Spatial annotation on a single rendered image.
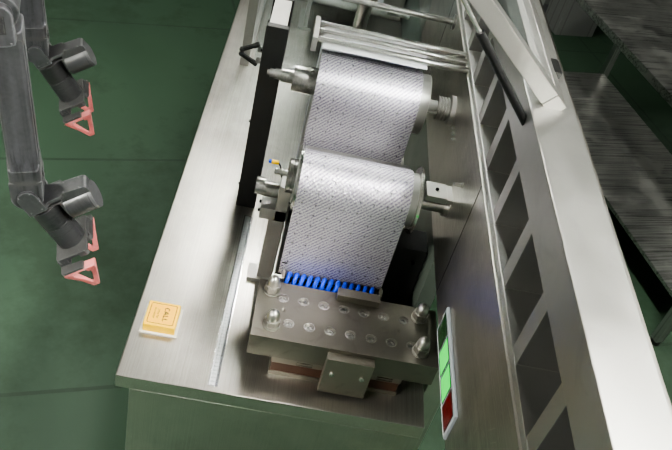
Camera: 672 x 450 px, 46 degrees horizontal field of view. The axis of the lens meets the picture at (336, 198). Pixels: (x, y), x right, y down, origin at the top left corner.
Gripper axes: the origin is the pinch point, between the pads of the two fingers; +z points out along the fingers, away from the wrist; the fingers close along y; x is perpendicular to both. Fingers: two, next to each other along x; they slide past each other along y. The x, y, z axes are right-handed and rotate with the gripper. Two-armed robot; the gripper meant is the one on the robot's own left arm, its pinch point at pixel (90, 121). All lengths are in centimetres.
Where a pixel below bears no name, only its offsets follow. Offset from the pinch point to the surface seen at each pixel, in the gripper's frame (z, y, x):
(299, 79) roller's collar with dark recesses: -4, -23, -54
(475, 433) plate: 6, -112, -60
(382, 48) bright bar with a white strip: -3, -22, -74
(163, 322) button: 18, -56, -6
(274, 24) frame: -15, -15, -53
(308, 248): 16, -53, -42
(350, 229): 13, -55, -52
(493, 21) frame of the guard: -36, -71, -86
